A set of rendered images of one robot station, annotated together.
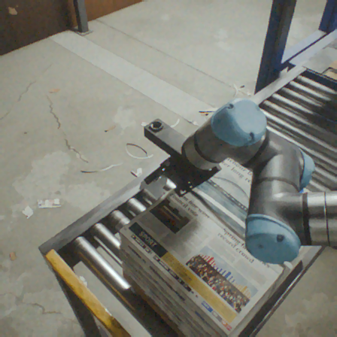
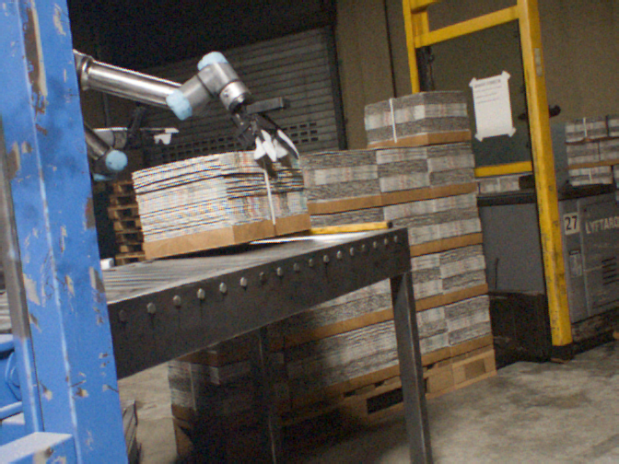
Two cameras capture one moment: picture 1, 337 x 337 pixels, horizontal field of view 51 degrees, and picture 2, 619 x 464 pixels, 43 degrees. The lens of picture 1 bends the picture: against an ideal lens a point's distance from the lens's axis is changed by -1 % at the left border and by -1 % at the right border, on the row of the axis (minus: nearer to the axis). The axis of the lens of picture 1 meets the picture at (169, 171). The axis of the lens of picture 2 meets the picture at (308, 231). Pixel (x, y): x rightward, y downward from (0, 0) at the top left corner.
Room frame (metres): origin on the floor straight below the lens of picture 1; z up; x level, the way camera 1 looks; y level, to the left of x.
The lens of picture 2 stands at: (2.56, -0.45, 0.93)
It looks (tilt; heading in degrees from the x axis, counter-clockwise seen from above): 3 degrees down; 166
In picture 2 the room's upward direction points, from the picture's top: 7 degrees counter-clockwise
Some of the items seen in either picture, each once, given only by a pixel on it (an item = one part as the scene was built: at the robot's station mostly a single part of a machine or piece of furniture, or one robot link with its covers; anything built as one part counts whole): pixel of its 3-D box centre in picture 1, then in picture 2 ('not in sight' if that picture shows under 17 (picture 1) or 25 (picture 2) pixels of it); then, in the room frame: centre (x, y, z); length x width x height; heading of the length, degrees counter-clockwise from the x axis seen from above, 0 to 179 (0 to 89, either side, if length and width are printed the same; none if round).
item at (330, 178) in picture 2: not in sight; (322, 185); (-0.58, 0.44, 0.95); 0.38 x 0.29 x 0.23; 24
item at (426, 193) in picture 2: not in sight; (377, 199); (-0.70, 0.71, 0.86); 0.38 x 0.29 x 0.04; 25
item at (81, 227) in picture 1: (204, 147); (273, 289); (0.97, -0.13, 0.74); 1.34 x 0.05 x 0.12; 135
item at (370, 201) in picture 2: not in sight; (324, 206); (-0.58, 0.44, 0.86); 0.38 x 0.29 x 0.04; 24
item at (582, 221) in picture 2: not in sight; (539, 265); (-1.15, 1.71, 0.40); 0.69 x 0.55 x 0.80; 24
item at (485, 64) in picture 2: not in sight; (478, 98); (-1.00, 1.39, 1.27); 0.57 x 0.01 x 0.65; 24
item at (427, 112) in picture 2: not in sight; (428, 238); (-0.82, 0.98, 0.65); 0.39 x 0.30 x 1.29; 24
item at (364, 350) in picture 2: not in sight; (312, 319); (-0.52, 0.31, 0.42); 1.17 x 0.39 x 0.83; 114
